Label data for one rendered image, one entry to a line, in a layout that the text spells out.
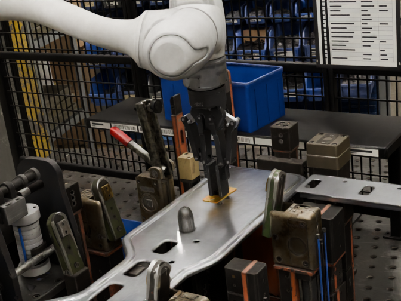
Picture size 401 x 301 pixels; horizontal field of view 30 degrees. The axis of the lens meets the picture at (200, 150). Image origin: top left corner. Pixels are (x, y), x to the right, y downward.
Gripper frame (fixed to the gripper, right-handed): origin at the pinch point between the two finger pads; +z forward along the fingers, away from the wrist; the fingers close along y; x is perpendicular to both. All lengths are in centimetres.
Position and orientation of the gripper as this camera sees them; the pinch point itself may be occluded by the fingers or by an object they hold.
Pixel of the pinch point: (217, 178)
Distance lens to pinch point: 156.0
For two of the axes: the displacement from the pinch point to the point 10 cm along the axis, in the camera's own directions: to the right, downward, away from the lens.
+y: 8.4, 0.9, -5.4
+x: 5.3, -3.6, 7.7
